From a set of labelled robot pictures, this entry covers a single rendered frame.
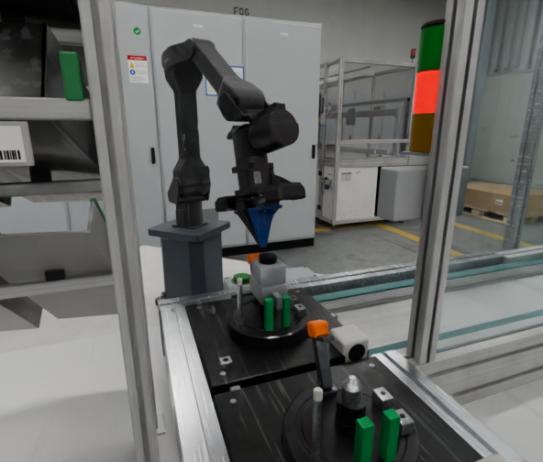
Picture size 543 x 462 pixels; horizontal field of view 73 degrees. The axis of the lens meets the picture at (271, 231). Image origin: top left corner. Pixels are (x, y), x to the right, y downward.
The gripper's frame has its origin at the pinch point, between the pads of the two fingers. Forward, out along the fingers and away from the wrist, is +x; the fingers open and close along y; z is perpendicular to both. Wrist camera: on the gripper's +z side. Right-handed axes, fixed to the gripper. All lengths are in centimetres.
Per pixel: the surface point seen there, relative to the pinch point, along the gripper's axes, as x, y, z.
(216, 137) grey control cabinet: -85, 233, 159
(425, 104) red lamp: -13.1, -29.0, 5.1
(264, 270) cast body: 6.5, -6.8, -6.1
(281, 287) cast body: 9.5, -7.5, -3.8
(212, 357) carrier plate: 17.6, -3.1, -15.0
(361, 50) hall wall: -367, 417, 733
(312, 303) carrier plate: 15.7, -2.2, 8.4
